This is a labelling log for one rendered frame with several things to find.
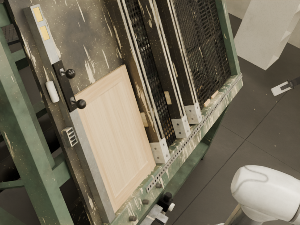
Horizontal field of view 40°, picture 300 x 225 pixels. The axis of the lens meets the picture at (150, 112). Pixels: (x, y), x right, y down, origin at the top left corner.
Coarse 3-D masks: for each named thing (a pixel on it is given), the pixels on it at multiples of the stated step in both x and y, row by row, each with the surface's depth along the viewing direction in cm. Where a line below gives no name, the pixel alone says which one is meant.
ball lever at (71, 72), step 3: (60, 69) 157; (69, 69) 148; (72, 69) 148; (60, 72) 157; (63, 72) 154; (66, 72) 148; (69, 72) 147; (72, 72) 148; (66, 75) 148; (69, 75) 147; (72, 75) 148; (69, 78) 148; (72, 78) 149
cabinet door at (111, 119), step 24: (120, 72) 196; (96, 96) 180; (120, 96) 195; (96, 120) 179; (120, 120) 194; (96, 144) 178; (120, 144) 193; (144, 144) 210; (120, 168) 192; (144, 168) 208; (120, 192) 190
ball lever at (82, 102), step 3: (69, 99) 160; (72, 99) 161; (81, 99) 152; (72, 102) 161; (75, 102) 157; (78, 102) 151; (81, 102) 151; (84, 102) 152; (78, 105) 151; (81, 105) 151; (84, 105) 152; (81, 108) 152
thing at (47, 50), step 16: (32, 16) 149; (32, 32) 153; (48, 32) 155; (48, 48) 154; (48, 64) 156; (64, 112) 163; (80, 128) 167; (80, 144) 166; (80, 160) 170; (96, 176) 173; (96, 192) 174; (112, 208) 181
